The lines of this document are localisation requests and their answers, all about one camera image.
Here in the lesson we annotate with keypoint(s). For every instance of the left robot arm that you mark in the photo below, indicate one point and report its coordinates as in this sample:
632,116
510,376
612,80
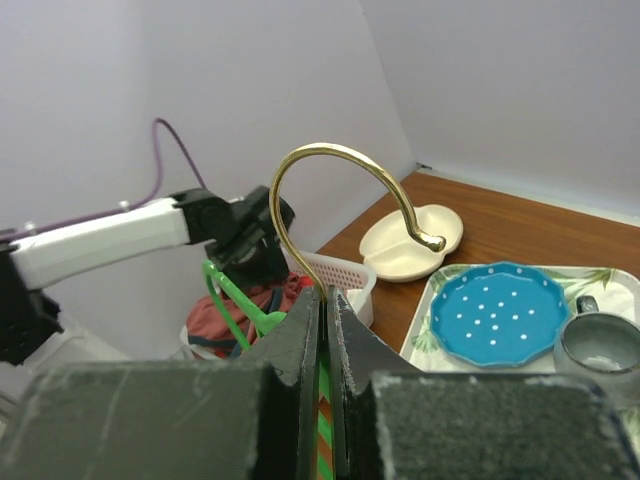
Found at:
30,264

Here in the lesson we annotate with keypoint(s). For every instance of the white plastic basket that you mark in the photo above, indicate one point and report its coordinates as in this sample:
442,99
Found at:
207,336

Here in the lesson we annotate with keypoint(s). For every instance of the blue dotted plate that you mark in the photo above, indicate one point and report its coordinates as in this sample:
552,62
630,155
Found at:
500,315

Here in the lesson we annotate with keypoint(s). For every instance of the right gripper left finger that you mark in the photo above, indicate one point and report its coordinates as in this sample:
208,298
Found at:
253,417

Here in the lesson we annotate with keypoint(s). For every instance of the grey ceramic mug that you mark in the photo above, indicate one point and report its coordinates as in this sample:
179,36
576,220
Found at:
603,347

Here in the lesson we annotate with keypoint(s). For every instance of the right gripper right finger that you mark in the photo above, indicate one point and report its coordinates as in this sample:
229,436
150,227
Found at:
394,421

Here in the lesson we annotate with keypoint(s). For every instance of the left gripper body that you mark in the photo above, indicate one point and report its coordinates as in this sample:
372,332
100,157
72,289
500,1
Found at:
251,254

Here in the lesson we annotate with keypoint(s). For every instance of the floral serving tray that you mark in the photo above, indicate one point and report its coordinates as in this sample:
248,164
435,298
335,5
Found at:
616,291

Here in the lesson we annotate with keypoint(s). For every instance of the cream divided plate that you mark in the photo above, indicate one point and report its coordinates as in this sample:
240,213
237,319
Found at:
388,249

